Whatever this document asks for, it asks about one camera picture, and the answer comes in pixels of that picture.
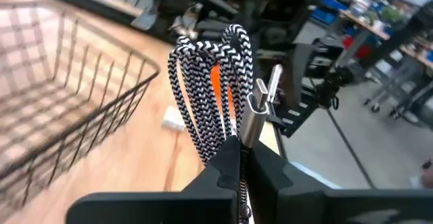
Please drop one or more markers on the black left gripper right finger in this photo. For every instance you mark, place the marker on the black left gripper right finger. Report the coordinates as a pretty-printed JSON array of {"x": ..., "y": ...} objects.
[{"x": 304, "y": 203}]

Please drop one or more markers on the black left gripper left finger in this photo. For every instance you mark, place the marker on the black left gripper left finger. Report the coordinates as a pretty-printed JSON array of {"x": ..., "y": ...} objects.
[{"x": 152, "y": 207}]

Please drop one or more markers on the blue storage bin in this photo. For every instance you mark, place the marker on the blue storage bin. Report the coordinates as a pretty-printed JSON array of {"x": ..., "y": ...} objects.
[
  {"x": 324, "y": 16},
  {"x": 333, "y": 2}
]

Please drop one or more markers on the black connector panel with labels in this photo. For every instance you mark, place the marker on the black connector panel with labels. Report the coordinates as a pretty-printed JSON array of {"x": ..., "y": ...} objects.
[{"x": 297, "y": 115}]

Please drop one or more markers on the small white cube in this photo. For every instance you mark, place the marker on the small white cube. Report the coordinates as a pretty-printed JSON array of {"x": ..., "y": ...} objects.
[{"x": 173, "y": 119}]

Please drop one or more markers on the red object under workbench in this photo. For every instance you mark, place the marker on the red object under workbench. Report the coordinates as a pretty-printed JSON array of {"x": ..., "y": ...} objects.
[{"x": 362, "y": 51}]

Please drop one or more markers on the wooden workbench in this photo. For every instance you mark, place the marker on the wooden workbench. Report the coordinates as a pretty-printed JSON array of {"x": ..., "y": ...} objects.
[{"x": 365, "y": 24}]

